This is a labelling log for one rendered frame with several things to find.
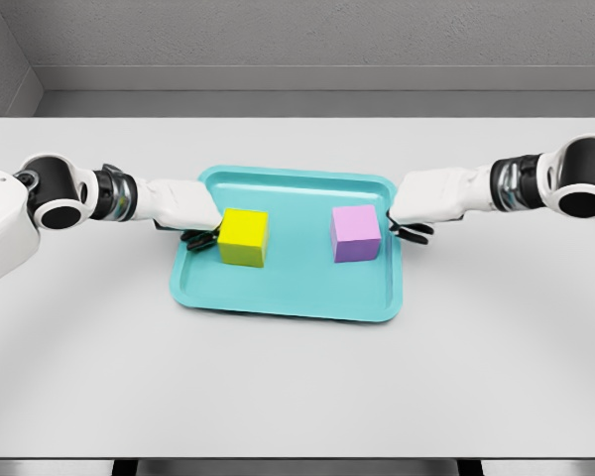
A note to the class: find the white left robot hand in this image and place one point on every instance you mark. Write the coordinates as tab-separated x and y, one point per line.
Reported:
184	204

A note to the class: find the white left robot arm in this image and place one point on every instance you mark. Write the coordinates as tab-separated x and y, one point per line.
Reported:
10	208

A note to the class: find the teal rectangular tray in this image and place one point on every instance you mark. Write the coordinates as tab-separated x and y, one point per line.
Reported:
297	287

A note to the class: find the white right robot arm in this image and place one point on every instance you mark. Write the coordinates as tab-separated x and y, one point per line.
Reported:
570	173

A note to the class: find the pink cube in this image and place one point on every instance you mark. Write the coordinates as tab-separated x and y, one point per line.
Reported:
354	233

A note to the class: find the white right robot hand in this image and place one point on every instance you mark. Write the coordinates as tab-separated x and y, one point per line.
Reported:
425	194

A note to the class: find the yellow cube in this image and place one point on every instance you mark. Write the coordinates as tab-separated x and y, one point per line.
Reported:
242	238

